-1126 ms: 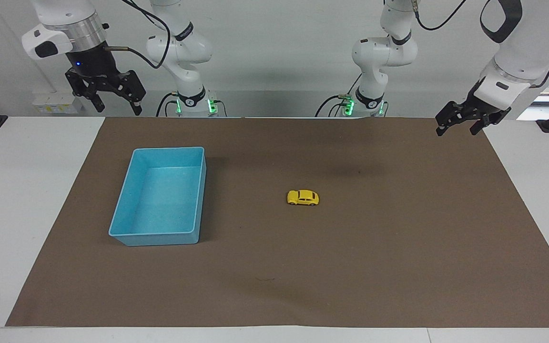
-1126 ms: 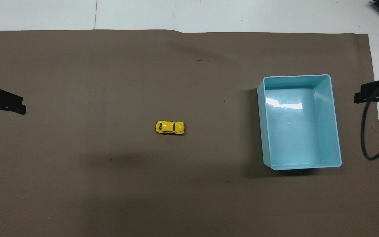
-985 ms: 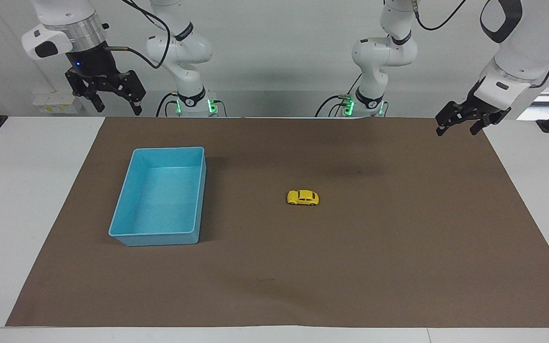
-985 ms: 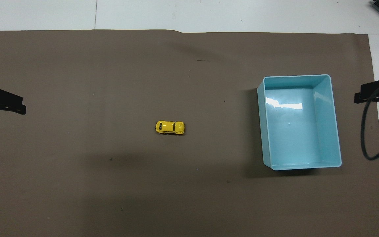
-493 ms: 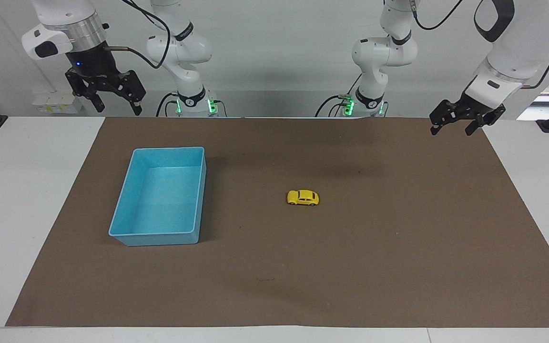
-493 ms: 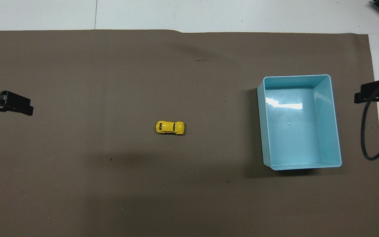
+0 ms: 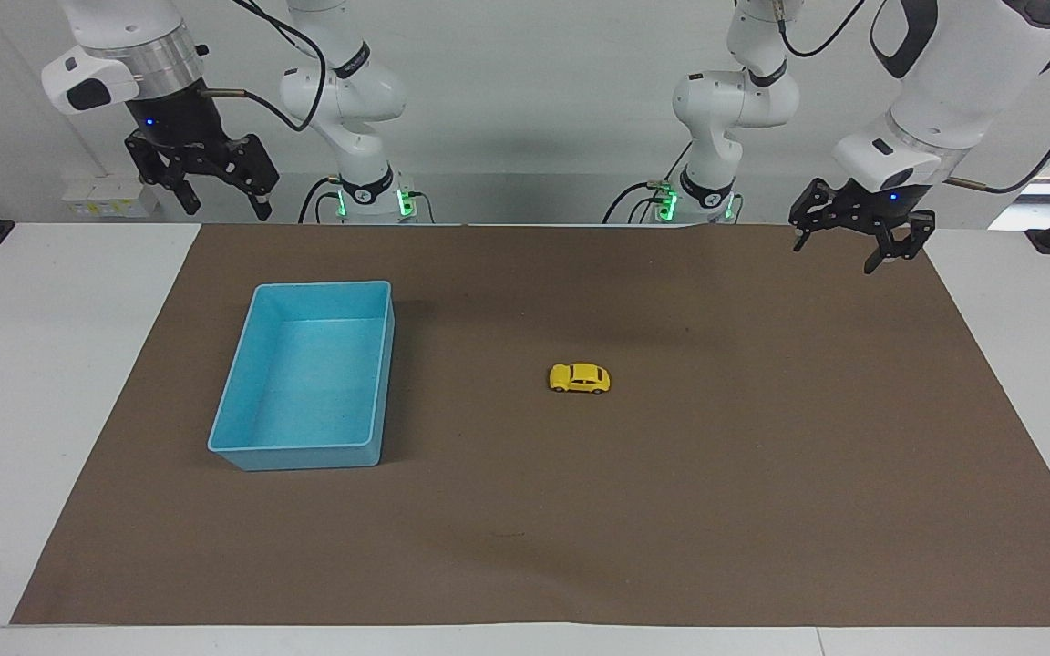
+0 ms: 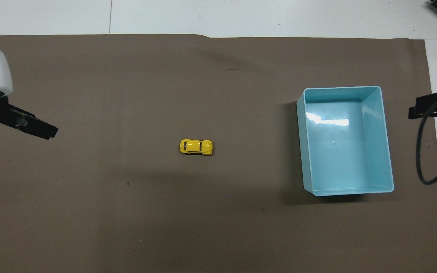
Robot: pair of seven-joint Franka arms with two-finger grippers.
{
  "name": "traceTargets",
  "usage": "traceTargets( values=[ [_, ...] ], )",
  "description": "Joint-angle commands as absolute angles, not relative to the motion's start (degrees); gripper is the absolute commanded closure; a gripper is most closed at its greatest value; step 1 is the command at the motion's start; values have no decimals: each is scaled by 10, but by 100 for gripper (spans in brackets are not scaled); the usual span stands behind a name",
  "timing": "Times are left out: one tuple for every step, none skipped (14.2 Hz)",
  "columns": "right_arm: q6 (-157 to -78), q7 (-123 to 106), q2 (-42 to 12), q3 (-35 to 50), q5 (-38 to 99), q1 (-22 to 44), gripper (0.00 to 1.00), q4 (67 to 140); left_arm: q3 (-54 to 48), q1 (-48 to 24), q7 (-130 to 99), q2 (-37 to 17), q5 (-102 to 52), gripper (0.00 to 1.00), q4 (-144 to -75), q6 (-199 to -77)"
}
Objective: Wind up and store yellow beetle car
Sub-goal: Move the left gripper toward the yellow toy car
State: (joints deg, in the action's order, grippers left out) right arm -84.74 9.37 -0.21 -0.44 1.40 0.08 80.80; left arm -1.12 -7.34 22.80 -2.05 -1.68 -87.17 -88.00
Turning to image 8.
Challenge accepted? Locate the yellow toy beetle car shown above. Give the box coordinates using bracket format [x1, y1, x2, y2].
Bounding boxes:
[179, 139, 214, 156]

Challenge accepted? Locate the light blue plastic bin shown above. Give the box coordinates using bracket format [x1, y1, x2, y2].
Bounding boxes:
[296, 86, 395, 197]

